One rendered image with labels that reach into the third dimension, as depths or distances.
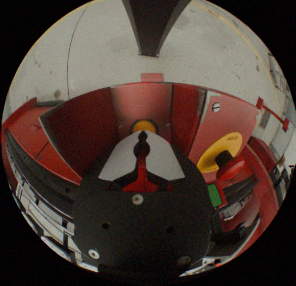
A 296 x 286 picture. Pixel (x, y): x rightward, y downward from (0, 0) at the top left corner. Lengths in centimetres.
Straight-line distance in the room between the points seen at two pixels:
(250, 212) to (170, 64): 165
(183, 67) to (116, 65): 60
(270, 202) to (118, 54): 191
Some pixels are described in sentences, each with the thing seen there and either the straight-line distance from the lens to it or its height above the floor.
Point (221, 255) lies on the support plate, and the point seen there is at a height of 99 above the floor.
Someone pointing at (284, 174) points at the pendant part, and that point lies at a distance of 171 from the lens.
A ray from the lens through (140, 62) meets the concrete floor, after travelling 85.
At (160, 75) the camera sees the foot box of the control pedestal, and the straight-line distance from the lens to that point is 83.
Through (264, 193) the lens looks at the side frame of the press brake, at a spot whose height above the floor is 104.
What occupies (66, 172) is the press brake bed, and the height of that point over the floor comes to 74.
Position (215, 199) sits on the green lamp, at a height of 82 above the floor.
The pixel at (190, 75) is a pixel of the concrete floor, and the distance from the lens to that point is 93.
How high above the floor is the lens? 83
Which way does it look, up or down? 53 degrees down
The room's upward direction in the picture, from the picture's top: 178 degrees clockwise
